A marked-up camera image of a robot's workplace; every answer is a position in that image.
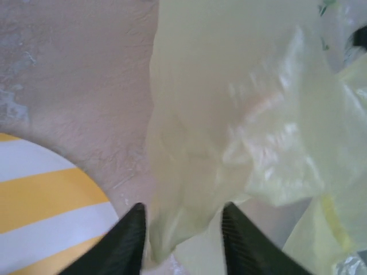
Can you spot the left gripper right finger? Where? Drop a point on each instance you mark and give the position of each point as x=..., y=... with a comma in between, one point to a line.
x=246, y=246

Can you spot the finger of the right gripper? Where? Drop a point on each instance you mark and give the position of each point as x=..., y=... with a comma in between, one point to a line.
x=359, y=35

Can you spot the yellow white striped plate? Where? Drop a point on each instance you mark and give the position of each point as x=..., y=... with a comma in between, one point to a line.
x=43, y=200

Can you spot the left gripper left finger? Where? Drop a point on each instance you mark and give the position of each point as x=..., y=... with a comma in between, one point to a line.
x=123, y=246

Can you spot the yellow plastic bag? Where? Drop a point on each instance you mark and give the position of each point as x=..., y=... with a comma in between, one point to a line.
x=229, y=86

